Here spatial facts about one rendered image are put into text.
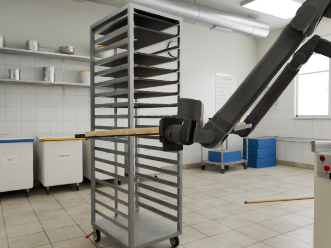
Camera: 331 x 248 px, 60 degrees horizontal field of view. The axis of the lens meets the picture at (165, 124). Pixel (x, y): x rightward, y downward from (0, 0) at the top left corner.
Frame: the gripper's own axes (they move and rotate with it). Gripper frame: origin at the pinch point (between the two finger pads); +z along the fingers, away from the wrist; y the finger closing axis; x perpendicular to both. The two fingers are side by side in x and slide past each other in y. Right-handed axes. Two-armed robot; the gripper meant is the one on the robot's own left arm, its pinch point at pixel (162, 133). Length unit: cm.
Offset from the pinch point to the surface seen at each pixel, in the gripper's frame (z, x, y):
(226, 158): 380, 273, 65
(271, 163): 397, 394, 84
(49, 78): 361, -37, -76
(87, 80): 370, 18, -76
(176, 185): 120, 56, 45
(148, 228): 133, 36, 80
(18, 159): 316, -76, 35
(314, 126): 334, 450, 8
